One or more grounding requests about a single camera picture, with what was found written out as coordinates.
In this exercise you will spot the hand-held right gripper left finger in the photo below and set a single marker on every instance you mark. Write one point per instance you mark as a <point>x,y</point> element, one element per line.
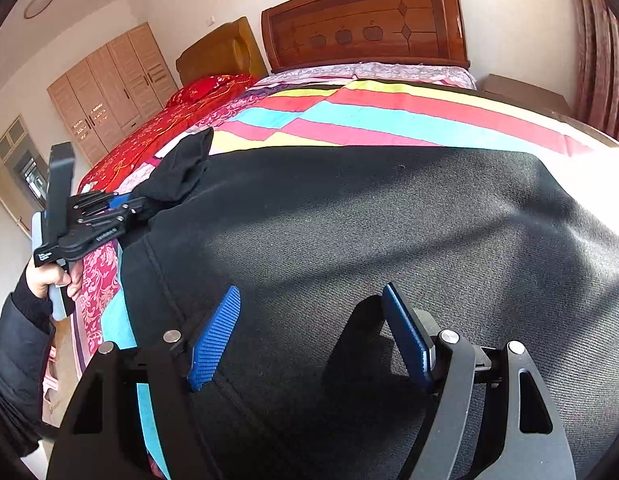
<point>217,335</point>

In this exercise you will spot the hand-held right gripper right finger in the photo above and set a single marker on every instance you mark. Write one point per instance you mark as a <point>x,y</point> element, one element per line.
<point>407,330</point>

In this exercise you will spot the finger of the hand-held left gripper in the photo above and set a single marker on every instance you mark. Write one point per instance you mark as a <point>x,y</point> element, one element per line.
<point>97,200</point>
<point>119,217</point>

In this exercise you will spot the black pants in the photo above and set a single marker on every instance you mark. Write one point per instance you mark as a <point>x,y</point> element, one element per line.
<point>339,235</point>

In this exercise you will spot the person's left forearm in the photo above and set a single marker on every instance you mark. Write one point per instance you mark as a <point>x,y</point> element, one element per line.
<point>17,360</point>

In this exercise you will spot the person's left hand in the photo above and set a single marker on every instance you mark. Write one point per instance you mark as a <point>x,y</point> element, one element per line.
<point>42,282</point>

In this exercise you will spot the doorway with transom window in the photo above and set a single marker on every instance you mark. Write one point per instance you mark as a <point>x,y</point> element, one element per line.
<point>17,145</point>

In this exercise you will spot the red patterned bedspread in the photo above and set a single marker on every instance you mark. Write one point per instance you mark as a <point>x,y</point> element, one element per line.
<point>139,145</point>

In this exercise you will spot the light wooden wardrobe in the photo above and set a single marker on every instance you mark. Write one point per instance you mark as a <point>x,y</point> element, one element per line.
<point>109,95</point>

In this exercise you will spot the red patterned pillow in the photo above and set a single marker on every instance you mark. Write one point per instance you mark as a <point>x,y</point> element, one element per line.
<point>209,87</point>

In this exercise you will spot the round ceiling lamp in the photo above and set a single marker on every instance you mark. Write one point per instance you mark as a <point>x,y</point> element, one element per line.
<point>39,5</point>

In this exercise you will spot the small plain wooden headboard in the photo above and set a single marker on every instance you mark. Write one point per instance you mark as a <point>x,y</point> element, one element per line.
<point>214,50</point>

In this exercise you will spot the colourful striped blanket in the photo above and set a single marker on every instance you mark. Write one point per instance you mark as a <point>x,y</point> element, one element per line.
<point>389,110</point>

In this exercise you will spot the wooden nightstand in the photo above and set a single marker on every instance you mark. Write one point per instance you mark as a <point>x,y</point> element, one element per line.
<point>524,92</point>

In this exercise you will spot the large carved wooden headboard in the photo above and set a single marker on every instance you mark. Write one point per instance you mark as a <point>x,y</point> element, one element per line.
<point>364,10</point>

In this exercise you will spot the pink floral curtain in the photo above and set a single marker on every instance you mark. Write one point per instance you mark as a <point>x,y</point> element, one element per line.
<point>604,60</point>

